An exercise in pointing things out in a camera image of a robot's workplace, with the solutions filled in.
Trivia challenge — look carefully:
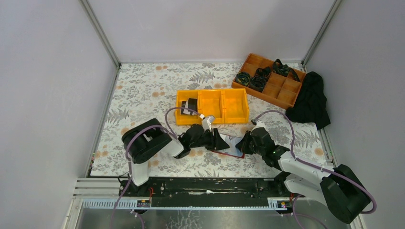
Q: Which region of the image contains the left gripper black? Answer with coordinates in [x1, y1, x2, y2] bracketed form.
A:
[189, 128, 229, 151]

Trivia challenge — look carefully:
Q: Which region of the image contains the rolled black strap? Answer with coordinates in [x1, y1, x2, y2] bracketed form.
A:
[235, 72, 253, 87]
[250, 67, 272, 93]

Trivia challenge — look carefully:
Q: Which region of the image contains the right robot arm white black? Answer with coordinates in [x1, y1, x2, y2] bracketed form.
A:
[235, 127, 372, 224]

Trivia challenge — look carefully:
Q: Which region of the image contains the yellow three-compartment bin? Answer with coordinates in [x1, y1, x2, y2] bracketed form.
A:
[175, 89, 250, 125]

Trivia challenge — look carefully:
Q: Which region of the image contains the rolled black strap left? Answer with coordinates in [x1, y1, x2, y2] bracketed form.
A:
[235, 72, 253, 87]

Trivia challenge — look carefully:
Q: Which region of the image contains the black cloth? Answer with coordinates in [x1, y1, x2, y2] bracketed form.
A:
[286, 72, 330, 130]

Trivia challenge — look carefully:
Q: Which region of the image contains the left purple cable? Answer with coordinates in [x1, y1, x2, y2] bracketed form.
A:
[109, 107, 205, 229]

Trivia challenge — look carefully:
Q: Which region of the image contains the purple cable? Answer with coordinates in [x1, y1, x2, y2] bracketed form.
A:
[109, 107, 205, 229]
[253, 109, 378, 229]

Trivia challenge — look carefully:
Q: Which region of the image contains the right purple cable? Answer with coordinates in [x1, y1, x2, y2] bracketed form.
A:
[253, 109, 378, 229]

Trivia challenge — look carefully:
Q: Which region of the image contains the right aluminium corner post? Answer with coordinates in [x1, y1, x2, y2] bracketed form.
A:
[301, 0, 343, 68]

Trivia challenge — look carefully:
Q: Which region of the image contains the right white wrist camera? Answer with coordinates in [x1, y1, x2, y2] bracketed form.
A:
[251, 120, 268, 133]

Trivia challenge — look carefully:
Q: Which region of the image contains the rolled black strap middle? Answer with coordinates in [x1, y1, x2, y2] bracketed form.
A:
[250, 67, 272, 93]

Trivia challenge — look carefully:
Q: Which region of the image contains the aluminium slotted rail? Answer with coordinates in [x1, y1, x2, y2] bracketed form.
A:
[82, 198, 292, 211]

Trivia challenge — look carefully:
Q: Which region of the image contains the loose black strap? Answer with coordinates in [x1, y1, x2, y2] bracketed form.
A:
[272, 59, 301, 83]

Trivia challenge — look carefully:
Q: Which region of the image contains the grey credit card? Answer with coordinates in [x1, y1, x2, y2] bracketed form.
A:
[183, 110, 197, 115]

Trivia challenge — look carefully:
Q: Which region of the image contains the aluminium corner post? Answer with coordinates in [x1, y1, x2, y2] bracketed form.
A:
[301, 0, 343, 68]
[79, 0, 121, 68]

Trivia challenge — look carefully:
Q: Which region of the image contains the black credit card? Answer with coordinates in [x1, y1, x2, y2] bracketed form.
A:
[186, 98, 198, 112]

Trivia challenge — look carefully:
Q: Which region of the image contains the black white striped card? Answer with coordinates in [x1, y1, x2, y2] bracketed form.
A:
[180, 101, 189, 115]

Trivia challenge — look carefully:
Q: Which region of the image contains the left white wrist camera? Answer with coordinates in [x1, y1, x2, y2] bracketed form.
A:
[199, 114, 215, 131]

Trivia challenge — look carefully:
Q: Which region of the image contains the left aluminium corner post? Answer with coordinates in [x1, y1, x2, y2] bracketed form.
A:
[79, 0, 121, 68]

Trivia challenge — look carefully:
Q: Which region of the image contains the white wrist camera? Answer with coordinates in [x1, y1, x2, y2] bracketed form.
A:
[199, 114, 215, 131]
[251, 120, 268, 133]

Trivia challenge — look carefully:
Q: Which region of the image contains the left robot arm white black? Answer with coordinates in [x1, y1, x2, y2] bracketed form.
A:
[121, 118, 230, 196]

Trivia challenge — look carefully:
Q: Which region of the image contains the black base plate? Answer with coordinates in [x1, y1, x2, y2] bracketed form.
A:
[118, 175, 297, 204]

